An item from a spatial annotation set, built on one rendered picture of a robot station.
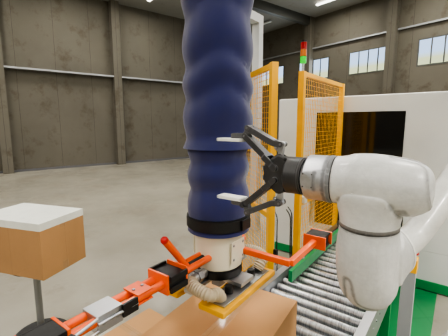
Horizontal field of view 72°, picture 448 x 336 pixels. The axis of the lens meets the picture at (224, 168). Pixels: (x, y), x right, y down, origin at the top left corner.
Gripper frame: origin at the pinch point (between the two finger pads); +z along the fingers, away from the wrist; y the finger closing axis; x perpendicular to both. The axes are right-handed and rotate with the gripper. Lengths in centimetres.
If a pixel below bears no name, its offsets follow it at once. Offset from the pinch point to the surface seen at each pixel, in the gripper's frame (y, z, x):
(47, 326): 32, 23, -32
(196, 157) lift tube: 0.2, 22.4, 15.9
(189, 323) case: 63, 30, 19
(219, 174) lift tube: 5.4, 14.5, 17.8
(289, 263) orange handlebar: 34.2, -4.7, 29.6
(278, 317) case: 63, 4, 41
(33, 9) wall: -391, 1124, 466
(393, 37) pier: -306, 137, 1216
